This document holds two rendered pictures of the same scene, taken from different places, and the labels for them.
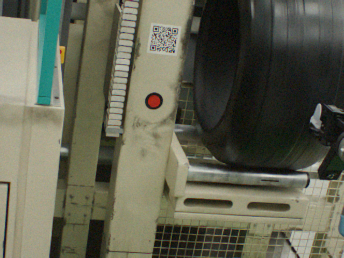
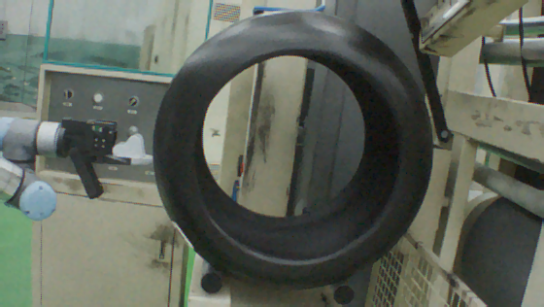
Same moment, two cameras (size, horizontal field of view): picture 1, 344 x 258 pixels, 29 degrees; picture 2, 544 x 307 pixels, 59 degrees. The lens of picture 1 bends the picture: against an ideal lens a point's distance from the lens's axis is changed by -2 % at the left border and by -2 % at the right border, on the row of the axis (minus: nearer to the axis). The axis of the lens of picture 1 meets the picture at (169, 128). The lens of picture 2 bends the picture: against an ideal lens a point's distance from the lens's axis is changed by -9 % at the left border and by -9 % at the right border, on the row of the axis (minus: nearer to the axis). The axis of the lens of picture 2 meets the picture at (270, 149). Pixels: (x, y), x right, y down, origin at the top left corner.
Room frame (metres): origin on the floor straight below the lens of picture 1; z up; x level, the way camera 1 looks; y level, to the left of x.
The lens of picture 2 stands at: (1.89, -1.36, 1.35)
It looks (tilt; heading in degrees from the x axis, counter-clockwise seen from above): 9 degrees down; 98
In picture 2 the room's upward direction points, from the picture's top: 8 degrees clockwise
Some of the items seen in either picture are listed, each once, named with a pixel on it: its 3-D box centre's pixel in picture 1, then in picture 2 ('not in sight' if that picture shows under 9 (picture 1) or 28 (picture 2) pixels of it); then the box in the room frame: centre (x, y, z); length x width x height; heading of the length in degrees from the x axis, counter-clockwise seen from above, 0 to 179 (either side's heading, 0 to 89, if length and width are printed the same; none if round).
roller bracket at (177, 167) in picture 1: (168, 149); not in sight; (1.73, -0.01, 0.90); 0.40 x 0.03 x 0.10; 13
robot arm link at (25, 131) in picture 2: not in sight; (19, 137); (1.21, -0.40, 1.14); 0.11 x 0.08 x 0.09; 13
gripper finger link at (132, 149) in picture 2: not in sight; (134, 150); (1.47, -0.36, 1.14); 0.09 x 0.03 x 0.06; 13
